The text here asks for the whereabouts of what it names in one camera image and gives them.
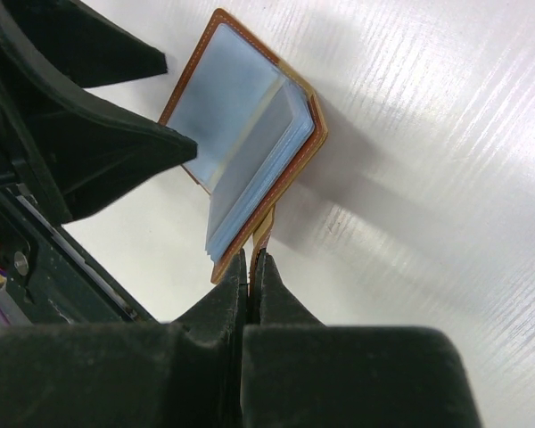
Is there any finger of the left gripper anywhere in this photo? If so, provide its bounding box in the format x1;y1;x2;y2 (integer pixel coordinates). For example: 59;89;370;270
39;0;169;90

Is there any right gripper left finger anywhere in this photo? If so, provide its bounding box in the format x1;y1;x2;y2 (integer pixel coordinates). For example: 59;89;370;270
0;252;247;427

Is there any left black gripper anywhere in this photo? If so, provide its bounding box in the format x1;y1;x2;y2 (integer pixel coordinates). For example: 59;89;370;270
0;1;197;324

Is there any brown leather card holder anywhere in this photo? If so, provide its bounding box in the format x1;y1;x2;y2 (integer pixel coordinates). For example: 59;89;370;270
159;8;328;284

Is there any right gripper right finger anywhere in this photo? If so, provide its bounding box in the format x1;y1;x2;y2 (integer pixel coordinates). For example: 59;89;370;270
241;251;482;427

